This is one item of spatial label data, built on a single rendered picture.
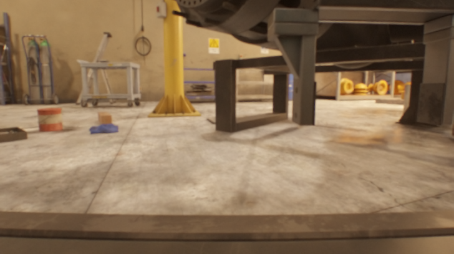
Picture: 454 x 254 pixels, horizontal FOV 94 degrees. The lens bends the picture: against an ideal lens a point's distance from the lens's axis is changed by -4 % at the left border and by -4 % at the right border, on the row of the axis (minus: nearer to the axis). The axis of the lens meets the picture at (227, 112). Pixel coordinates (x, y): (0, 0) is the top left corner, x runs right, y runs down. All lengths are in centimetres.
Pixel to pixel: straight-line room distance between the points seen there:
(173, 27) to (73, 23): 418
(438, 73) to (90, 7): 708
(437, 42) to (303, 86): 14
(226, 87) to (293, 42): 172
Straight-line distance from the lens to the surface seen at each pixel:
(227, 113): 193
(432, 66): 30
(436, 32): 30
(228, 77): 192
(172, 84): 323
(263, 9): 77
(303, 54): 21
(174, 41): 329
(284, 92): 282
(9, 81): 739
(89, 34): 700
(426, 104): 29
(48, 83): 664
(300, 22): 21
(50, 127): 252
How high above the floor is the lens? 39
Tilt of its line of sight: 6 degrees down
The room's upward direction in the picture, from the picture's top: straight up
